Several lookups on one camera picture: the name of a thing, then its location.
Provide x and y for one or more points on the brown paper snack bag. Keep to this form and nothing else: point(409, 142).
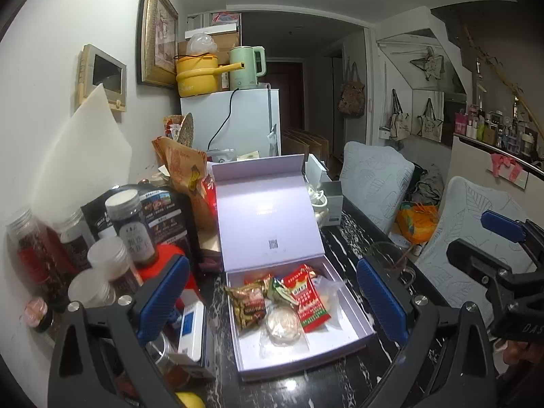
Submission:
point(187, 168)

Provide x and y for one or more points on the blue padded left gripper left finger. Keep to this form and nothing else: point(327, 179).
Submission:
point(155, 300)

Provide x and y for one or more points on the blue white medicine box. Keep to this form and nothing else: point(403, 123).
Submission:
point(191, 343)

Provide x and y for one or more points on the clear zip bag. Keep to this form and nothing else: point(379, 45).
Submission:
point(328, 292)

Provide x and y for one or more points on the green gold snack bag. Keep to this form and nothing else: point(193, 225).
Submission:
point(249, 302)

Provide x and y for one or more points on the yellow lemon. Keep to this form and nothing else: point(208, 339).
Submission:
point(190, 400)

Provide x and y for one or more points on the mint green kettle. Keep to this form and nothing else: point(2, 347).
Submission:
point(254, 66)

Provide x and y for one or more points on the dark jar white label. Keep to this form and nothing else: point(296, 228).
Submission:
point(126, 213)

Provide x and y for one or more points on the cream retro wall monitor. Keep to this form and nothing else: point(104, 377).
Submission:
point(99, 68)

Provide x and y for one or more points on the clear bag white rings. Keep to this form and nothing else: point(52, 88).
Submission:
point(284, 326)

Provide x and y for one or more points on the glass mug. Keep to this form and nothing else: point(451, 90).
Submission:
point(394, 261)

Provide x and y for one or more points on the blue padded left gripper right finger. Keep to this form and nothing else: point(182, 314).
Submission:
point(388, 299)

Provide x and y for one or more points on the red seasoning packet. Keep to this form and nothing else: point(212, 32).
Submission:
point(311, 309)

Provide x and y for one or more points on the white foam board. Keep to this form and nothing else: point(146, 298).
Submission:
point(90, 157)

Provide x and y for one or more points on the white lavender gift box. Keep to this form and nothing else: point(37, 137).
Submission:
point(267, 226)

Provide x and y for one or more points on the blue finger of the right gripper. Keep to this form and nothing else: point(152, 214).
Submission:
point(503, 226)

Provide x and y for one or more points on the white mini fridge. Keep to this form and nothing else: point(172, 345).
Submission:
point(243, 121)

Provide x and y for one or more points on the yellow electric pot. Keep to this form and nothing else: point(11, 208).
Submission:
point(200, 74)

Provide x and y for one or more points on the brown hanging tote bag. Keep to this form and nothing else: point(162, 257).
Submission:
point(352, 97)

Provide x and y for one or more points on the person's right hand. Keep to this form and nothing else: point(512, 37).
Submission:
point(518, 351)

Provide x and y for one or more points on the gold framed picture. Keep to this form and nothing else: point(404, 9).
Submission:
point(156, 43)

